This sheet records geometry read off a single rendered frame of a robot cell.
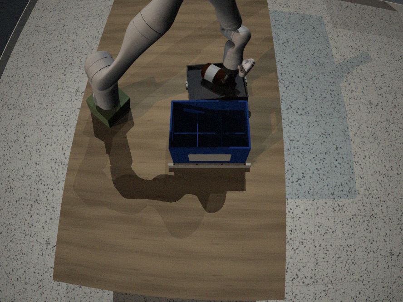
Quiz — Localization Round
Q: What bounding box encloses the brown glass bottle with white label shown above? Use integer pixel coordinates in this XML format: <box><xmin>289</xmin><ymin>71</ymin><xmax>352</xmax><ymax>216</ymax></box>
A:
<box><xmin>201</xmin><ymin>63</ymin><xmax>237</xmax><ymax>88</ymax></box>

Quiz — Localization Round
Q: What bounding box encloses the blue crate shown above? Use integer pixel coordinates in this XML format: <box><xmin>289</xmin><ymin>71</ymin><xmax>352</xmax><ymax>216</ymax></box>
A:
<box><xmin>169</xmin><ymin>100</ymin><xmax>251</xmax><ymax>163</ymax></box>

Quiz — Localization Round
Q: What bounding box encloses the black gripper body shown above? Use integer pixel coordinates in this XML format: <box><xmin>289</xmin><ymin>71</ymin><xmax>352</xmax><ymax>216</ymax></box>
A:
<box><xmin>222</xmin><ymin>65</ymin><xmax>239</xmax><ymax>79</ymax></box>

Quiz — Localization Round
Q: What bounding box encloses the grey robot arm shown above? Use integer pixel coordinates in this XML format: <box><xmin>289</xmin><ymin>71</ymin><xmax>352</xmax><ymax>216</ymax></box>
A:
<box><xmin>84</xmin><ymin>0</ymin><xmax>255</xmax><ymax>110</ymax></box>

